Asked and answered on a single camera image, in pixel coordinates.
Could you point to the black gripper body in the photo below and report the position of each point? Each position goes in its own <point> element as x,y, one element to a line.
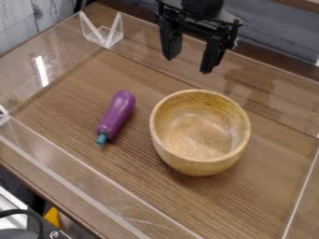
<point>204,18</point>

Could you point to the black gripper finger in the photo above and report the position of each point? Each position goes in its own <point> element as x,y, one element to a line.
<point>213,54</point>
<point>170,35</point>

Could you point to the purple toy eggplant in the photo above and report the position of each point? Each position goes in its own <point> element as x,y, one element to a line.
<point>120,110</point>

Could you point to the brown wooden bowl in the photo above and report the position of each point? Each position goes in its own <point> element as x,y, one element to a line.
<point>201,131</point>

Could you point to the yellow object under table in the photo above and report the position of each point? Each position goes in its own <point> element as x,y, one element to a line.
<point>53,217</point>

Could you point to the clear acrylic corner bracket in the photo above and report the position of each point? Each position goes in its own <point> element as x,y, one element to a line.
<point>105,36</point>

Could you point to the clear acrylic tray wall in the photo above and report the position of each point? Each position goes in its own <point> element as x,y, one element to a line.
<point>105,207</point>

